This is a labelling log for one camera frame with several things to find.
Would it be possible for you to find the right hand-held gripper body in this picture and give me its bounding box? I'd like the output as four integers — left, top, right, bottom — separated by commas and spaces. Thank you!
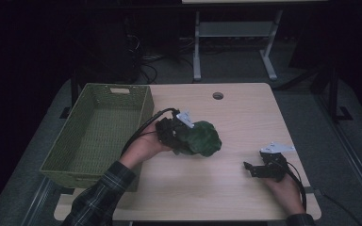
258, 141, 296, 184

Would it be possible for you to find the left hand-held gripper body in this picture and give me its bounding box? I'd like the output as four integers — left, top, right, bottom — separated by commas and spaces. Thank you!
155, 109, 196, 155

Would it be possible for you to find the green plush dinosaur pet costume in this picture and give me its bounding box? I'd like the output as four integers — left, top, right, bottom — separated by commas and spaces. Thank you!
174, 120, 223, 158

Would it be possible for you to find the green woven basket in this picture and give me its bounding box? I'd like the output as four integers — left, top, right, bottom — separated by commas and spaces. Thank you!
39, 82, 156, 192

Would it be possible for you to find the person's right hand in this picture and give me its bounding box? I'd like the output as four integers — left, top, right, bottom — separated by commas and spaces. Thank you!
263, 173, 306, 217

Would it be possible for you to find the person's left hand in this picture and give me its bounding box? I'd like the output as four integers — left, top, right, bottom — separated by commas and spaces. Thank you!
118, 121, 173, 170

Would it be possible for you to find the black metal stand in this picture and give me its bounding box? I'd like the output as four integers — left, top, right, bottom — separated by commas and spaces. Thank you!
309, 60, 354, 124
58, 67, 80, 121

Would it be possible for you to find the left hand-held gripper black cable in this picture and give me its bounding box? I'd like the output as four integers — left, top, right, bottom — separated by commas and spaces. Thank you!
120, 107, 181, 157

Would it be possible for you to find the hand-held gripper black cable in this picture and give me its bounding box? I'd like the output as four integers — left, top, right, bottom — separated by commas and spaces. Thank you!
283, 160, 308, 212
120, 107, 181, 157

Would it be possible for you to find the right hand-held gripper black cable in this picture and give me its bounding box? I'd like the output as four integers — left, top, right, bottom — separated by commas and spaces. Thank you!
283, 160, 308, 212

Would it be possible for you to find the grey table edge bracket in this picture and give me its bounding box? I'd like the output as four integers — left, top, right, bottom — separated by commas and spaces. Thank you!
304, 186, 323, 196

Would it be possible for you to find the tangle of floor cables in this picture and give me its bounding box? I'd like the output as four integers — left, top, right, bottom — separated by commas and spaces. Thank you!
131, 32, 196, 85

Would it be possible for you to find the black floor cable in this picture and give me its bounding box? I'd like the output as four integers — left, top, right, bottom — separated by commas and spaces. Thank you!
321, 191, 357, 226

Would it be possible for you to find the metal floor rail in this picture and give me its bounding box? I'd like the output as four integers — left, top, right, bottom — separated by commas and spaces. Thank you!
20, 176, 56, 226
313, 92, 362, 218

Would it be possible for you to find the white metal table frame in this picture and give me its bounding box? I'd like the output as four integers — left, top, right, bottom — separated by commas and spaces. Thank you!
181, 0, 328, 82

